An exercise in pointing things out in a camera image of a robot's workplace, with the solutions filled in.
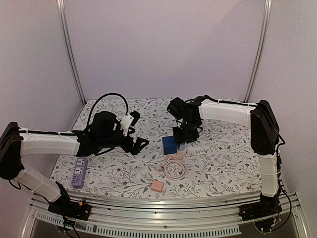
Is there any light blue plug adapter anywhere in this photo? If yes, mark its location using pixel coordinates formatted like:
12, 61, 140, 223
177, 143, 186, 151

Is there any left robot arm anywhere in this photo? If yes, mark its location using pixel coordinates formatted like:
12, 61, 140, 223
0, 111, 149, 215

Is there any floral table cloth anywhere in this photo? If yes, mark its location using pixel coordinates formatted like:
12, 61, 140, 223
48, 98, 280, 199

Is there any purple power strip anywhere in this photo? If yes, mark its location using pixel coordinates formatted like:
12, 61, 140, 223
71, 157, 88, 189

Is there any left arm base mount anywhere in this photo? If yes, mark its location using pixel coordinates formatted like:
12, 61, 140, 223
48, 182, 92, 221

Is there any pink plug adapter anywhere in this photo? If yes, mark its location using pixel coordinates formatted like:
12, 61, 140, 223
151, 180, 164, 192

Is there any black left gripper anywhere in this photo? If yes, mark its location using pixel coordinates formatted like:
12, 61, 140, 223
98, 129, 149, 155

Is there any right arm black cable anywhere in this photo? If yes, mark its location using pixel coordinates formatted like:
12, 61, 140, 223
203, 95, 292, 214

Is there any pink round power strip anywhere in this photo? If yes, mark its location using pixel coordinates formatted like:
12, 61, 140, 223
167, 150, 187, 161

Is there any aluminium frame post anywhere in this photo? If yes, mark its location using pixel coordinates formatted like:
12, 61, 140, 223
56, 0, 86, 106
243, 0, 272, 102

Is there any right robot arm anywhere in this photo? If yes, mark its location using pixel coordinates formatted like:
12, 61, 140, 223
167, 95, 284, 216

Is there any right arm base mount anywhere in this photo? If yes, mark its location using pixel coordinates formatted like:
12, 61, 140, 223
238, 193, 282, 221

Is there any blue cube socket adapter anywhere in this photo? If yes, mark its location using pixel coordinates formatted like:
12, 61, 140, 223
162, 136, 177, 155

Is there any left aluminium frame post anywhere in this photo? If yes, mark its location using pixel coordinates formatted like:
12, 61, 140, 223
56, 0, 86, 106

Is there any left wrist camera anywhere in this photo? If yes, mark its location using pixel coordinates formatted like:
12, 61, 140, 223
120, 115, 133, 136

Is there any right aluminium frame post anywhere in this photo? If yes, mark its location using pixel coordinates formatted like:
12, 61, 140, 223
243, 0, 272, 102

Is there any aluminium front rail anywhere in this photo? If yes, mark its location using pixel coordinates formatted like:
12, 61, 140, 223
18, 190, 313, 238

